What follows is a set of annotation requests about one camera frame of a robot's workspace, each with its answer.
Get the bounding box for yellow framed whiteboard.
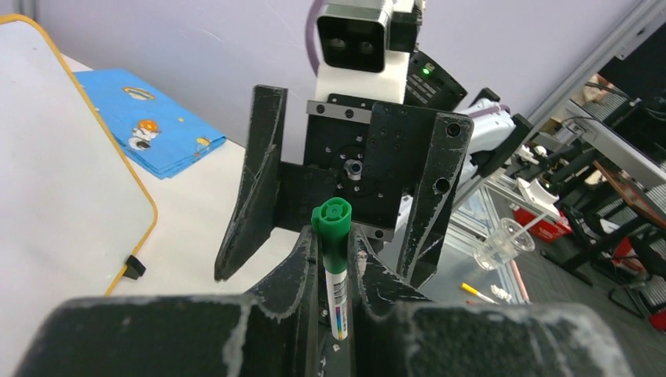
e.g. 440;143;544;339
1;14;157;376

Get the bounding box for clear plastic cup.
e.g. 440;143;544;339
473;218;536;271

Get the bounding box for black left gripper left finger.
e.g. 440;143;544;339
197;226;319;376

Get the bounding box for yellow pen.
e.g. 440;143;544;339
460;283;499;305

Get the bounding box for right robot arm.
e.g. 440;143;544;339
214;52;531;287

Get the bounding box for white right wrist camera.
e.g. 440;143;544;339
306;1;426;104

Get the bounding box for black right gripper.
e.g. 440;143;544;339
214;85;474;289

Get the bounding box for green capped whiteboard marker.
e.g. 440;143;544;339
311;197;352;341

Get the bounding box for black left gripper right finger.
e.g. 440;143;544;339
347;225;441;376

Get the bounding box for blue patterned cloth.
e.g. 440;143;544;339
75;68;226;179

